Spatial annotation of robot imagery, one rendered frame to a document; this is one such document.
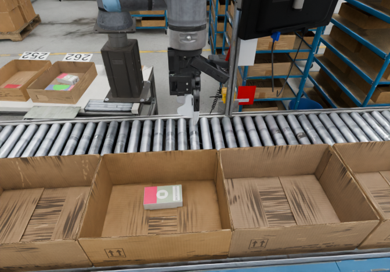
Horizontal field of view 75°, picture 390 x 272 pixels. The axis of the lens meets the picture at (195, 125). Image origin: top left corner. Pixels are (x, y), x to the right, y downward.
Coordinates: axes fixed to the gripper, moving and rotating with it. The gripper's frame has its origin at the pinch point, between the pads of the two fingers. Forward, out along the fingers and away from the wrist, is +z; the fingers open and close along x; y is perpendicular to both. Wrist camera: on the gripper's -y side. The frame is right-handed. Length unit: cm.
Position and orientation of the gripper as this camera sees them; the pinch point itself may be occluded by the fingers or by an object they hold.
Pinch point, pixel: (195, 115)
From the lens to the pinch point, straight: 74.1
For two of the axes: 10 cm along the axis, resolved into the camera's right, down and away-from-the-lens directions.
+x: 0.8, 5.4, -8.4
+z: 0.0, 8.4, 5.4
